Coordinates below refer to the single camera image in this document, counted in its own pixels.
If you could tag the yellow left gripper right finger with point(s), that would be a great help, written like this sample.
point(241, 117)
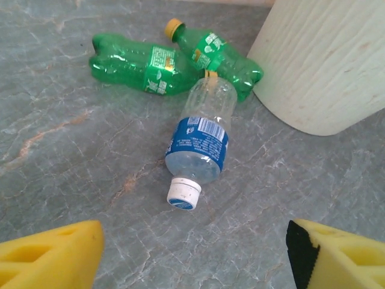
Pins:
point(346, 265)

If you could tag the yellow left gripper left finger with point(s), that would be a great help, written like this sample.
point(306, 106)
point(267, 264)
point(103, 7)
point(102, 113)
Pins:
point(45, 262)

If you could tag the cream plastic bin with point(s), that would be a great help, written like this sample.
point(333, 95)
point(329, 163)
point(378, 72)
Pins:
point(325, 66)

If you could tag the white-cap bottle barcode blue label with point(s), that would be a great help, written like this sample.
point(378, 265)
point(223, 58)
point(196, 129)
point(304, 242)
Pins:
point(198, 144)

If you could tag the green bottle ingredient-panel label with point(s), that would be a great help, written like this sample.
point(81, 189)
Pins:
point(135, 66)

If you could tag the green bottle white-logo label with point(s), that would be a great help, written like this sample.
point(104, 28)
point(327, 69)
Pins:
point(210, 54)

